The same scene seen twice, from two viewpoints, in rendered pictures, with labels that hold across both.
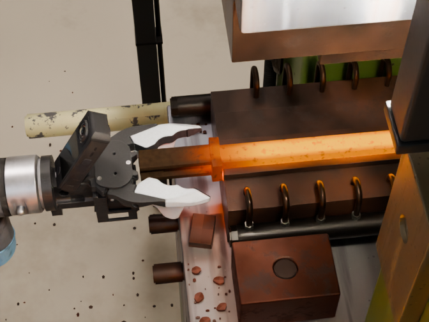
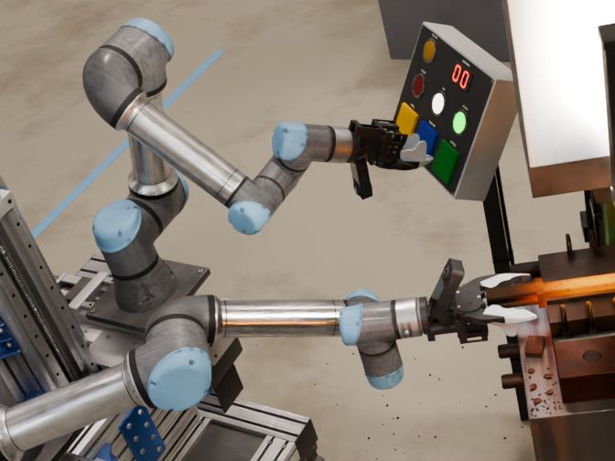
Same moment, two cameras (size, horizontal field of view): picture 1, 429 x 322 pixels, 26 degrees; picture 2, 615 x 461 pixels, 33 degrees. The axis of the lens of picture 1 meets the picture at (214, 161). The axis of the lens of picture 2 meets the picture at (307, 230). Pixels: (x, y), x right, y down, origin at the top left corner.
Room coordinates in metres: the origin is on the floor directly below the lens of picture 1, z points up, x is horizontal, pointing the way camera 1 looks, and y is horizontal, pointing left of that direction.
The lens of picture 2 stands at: (-0.72, -0.13, 2.29)
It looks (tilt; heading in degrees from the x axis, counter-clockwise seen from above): 37 degrees down; 21
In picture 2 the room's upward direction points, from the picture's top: 17 degrees counter-clockwise
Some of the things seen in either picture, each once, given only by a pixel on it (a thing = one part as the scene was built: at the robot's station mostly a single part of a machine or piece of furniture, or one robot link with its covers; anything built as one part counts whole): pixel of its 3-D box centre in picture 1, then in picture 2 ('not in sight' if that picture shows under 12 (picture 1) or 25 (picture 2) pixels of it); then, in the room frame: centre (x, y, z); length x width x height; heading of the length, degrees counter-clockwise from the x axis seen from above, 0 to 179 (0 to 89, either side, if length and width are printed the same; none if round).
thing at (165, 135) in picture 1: (165, 144); (505, 288); (0.71, 0.06, 0.98); 0.09 x 0.03 x 0.06; 122
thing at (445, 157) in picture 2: not in sight; (447, 162); (1.10, 0.20, 1.01); 0.07 x 0.05 x 0.07; 31
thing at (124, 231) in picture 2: not in sight; (124, 235); (0.96, 0.93, 0.98); 0.13 x 0.12 x 0.14; 163
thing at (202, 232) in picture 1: (202, 230); (534, 346); (0.61, 0.02, 0.92); 0.04 x 0.03 x 0.01; 173
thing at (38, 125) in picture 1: (147, 115); not in sight; (1.03, 0.12, 0.62); 0.44 x 0.05 x 0.05; 96
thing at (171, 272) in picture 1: (168, 273); (512, 380); (0.58, 0.06, 0.87); 0.04 x 0.03 x 0.03; 96
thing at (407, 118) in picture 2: not in sight; (407, 123); (1.27, 0.30, 1.01); 0.07 x 0.05 x 0.07; 31
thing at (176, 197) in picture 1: (172, 204); (510, 324); (0.62, 0.05, 0.98); 0.09 x 0.03 x 0.06; 71
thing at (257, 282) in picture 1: (283, 280); (593, 369); (0.53, -0.09, 0.95); 0.12 x 0.09 x 0.07; 96
